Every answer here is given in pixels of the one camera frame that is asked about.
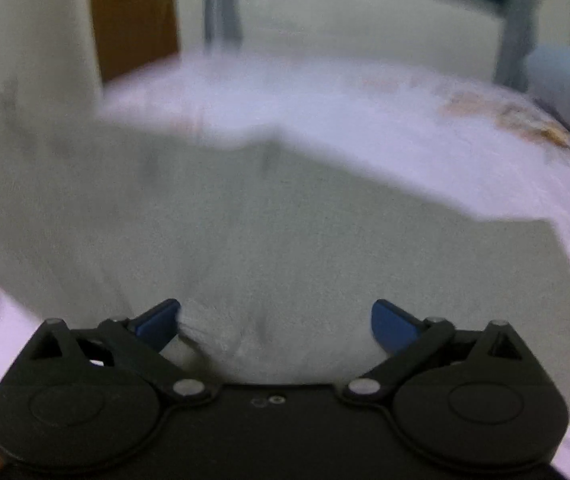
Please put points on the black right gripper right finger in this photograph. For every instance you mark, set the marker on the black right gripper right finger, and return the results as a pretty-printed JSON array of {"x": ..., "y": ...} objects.
[{"x": 430, "y": 357}]

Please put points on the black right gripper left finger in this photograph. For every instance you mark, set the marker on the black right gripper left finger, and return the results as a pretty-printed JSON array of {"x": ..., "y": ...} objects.
[{"x": 118, "y": 358}]

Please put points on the grey curtain lower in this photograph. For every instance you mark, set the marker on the grey curtain lower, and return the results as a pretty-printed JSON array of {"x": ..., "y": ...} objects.
[{"x": 222, "y": 24}]

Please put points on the pink floral bed sheet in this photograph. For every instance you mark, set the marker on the pink floral bed sheet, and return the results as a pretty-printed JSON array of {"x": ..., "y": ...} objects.
[{"x": 484, "y": 151}]

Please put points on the brown wooden cabinet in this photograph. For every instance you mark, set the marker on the brown wooden cabinet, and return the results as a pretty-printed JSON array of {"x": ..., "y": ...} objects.
[{"x": 130, "y": 34}]

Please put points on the grey curtain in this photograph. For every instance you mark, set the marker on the grey curtain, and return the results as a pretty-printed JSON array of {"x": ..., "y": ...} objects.
[
  {"x": 518, "y": 38},
  {"x": 222, "y": 24}
]

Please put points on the grey pants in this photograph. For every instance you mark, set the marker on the grey pants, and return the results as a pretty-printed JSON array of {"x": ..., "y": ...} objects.
[{"x": 276, "y": 258}]

